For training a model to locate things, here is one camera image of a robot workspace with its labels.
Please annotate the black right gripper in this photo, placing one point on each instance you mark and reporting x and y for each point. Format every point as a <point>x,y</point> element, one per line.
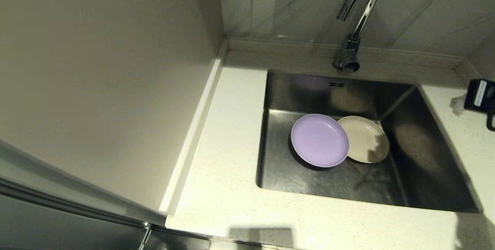
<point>481,95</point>

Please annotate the beige round plate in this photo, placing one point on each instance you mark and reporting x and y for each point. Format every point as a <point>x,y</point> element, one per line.
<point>367,137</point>

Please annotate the purple round plate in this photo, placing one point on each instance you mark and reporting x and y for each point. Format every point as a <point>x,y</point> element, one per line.
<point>319,139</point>

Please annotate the stainless steel sink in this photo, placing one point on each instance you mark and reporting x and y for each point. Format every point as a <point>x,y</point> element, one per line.
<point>348,188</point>

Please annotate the chrome gooseneck faucet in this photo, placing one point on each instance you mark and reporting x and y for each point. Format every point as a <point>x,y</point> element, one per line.
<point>350,54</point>

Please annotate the beige cabinet side panel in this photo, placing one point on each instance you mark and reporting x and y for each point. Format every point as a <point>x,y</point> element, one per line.
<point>96,79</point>

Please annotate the grey cabinet door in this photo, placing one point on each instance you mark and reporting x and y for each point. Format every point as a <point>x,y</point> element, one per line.
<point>58,223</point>

